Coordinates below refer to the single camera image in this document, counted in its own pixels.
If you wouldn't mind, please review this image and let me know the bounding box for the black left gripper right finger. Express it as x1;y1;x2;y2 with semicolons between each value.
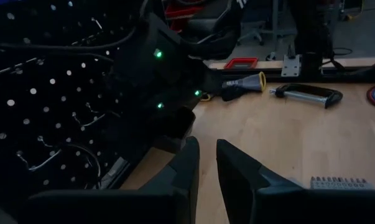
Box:
216;139;375;224

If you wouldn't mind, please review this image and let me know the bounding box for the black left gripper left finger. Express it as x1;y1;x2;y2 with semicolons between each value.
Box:
27;136;201;224

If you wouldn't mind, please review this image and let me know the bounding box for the black cable loop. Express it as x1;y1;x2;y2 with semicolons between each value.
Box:
28;143;101;189

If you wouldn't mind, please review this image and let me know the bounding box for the black C-clamp with silver screw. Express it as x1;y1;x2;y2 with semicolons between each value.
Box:
269;83;344;110

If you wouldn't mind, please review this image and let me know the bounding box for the black pegboard bin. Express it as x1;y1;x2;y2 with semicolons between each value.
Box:
152;106;197;154

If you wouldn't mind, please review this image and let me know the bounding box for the red tray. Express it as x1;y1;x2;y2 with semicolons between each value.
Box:
223;57;259;70

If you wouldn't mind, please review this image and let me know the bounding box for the metal pegboard hook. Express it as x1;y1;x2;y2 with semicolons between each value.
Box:
15;148;63;172
71;111;107;128

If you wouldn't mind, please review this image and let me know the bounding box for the gray tool with yellow rim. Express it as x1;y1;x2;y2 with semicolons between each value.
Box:
221;71;267;102

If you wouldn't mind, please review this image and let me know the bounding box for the gray screwdriver bit holder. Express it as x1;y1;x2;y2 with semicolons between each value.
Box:
309;175;374;190

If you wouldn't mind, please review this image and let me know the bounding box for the black pegboard stand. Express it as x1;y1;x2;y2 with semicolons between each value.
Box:
0;0;206;208

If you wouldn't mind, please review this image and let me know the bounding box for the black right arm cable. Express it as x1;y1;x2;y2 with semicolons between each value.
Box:
0;26;138;65

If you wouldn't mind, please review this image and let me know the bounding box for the metal mounting bracket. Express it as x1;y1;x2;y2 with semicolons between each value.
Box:
280;54;301;77

